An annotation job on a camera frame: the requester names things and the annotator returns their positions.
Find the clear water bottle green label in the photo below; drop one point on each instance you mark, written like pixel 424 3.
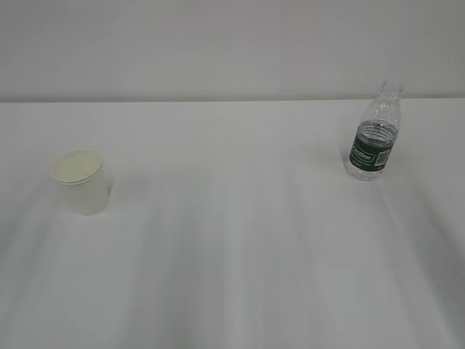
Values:
pixel 376 133

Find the white paper cup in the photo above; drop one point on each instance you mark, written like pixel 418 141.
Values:
pixel 81 181

